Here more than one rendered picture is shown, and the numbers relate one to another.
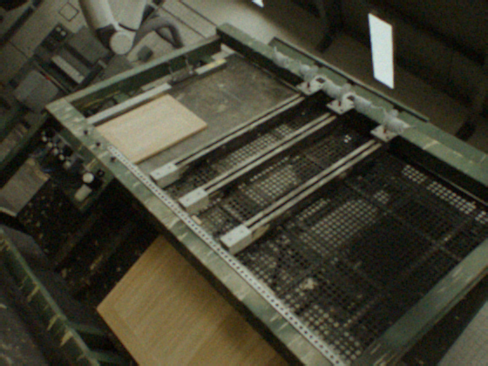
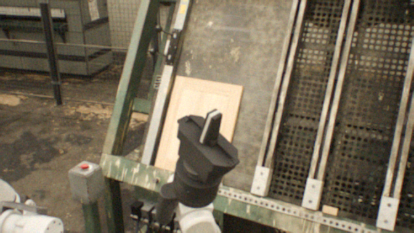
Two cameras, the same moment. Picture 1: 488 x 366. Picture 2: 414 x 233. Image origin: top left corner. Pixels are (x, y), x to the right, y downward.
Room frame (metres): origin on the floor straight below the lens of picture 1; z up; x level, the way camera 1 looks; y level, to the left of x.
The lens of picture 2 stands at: (1.08, 0.74, 1.96)
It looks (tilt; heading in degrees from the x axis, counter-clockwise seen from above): 24 degrees down; 353
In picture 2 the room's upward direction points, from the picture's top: straight up
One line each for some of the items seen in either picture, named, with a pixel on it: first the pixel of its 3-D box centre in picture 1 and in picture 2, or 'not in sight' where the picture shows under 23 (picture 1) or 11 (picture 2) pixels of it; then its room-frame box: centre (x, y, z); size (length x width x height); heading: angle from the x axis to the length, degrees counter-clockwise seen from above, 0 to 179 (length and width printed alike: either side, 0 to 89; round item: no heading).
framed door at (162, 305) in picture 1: (189, 328); not in sight; (2.41, -0.24, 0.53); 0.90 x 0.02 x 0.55; 57
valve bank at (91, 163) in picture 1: (64, 161); (170, 224); (2.66, 0.73, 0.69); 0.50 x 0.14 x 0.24; 57
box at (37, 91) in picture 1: (35, 92); (87, 183); (2.84, 1.13, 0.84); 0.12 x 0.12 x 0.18; 57
